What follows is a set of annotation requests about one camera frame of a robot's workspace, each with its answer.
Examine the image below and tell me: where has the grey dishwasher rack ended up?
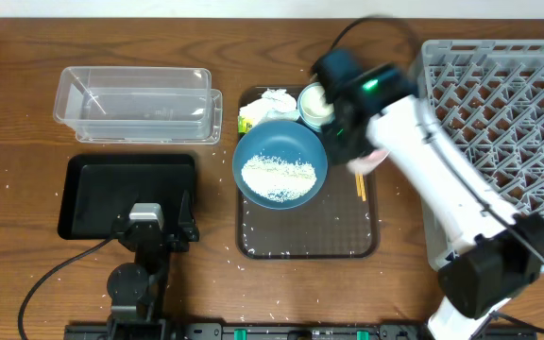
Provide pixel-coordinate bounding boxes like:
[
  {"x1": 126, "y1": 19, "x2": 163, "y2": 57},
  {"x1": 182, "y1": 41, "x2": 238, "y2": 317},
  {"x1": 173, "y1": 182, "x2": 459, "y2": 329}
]
[{"x1": 407, "y1": 39, "x2": 544, "y2": 274}]

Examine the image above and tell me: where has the brown serving tray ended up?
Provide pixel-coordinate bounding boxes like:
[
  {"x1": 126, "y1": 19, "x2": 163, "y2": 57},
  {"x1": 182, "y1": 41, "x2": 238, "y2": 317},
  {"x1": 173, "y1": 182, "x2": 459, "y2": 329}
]
[{"x1": 235, "y1": 85, "x2": 380, "y2": 261}]

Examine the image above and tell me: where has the yellow green snack wrapper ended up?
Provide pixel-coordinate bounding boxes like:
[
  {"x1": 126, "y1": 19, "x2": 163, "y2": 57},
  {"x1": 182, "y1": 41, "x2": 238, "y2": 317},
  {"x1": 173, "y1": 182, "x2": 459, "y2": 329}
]
[{"x1": 237, "y1": 116, "x2": 253, "y2": 134}]

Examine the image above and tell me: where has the crumpled white paper napkin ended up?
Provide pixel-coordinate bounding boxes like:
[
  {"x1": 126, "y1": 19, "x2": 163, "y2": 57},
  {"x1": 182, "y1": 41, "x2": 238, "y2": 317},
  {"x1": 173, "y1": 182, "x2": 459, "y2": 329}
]
[{"x1": 238, "y1": 89, "x2": 299, "y2": 128}]

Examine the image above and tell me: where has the pink plastic cup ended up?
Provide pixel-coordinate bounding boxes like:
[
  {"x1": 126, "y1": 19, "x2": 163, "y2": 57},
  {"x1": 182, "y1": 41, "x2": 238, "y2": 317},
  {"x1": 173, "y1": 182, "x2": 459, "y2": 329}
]
[{"x1": 347, "y1": 149, "x2": 389, "y2": 175}]

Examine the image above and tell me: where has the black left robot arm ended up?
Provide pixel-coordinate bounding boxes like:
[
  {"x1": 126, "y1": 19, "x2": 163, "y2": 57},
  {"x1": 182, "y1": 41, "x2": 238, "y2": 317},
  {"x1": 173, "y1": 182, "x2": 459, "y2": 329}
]
[{"x1": 103, "y1": 191, "x2": 199, "y2": 340}]

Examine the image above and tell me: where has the pile of white rice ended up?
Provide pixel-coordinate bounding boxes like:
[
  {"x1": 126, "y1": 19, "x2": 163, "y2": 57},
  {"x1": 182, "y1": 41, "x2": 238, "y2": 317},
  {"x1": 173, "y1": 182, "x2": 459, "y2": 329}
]
[{"x1": 240, "y1": 155, "x2": 317, "y2": 203}]

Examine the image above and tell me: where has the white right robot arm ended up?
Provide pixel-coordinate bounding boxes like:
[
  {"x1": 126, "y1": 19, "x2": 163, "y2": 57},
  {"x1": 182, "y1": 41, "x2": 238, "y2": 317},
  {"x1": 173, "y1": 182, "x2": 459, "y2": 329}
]
[{"x1": 312, "y1": 60, "x2": 544, "y2": 339}]

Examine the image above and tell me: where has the orange chopstick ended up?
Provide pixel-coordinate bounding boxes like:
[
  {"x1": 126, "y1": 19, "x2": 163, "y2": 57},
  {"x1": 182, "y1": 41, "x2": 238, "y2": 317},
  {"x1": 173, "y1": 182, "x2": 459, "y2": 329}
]
[
  {"x1": 360, "y1": 174, "x2": 366, "y2": 202},
  {"x1": 355, "y1": 174, "x2": 362, "y2": 197}
]

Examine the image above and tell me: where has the dark blue plate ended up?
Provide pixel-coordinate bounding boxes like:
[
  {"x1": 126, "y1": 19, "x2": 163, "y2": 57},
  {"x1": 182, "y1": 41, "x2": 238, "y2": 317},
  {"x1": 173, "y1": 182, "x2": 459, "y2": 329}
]
[{"x1": 232, "y1": 121, "x2": 328, "y2": 210}]

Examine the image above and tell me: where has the black plastic tray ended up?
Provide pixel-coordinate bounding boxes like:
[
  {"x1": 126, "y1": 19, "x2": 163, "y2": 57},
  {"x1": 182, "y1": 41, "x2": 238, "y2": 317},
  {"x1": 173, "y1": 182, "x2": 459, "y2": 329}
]
[{"x1": 58, "y1": 154, "x2": 196, "y2": 240}]

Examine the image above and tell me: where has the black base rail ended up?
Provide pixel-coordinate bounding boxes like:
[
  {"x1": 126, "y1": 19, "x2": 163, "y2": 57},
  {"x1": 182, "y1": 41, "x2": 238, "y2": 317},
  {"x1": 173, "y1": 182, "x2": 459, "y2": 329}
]
[{"x1": 62, "y1": 322, "x2": 539, "y2": 340}]

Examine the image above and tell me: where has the white plastic cup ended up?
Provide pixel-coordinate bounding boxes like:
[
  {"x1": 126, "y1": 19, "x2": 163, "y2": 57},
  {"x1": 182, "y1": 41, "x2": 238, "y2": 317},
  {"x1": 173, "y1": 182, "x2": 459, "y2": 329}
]
[{"x1": 300, "y1": 84, "x2": 333, "y2": 117}]

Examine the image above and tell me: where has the clear plastic bin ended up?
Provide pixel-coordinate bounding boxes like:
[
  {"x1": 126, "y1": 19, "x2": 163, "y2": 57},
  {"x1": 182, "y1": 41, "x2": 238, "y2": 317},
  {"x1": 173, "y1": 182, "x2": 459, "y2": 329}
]
[{"x1": 53, "y1": 66, "x2": 223, "y2": 145}]

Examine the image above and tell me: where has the light blue bowl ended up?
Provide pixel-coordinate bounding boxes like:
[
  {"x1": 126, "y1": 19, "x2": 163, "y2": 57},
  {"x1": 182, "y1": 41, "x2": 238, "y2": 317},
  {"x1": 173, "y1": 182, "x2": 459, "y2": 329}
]
[{"x1": 297, "y1": 82, "x2": 334, "y2": 132}]

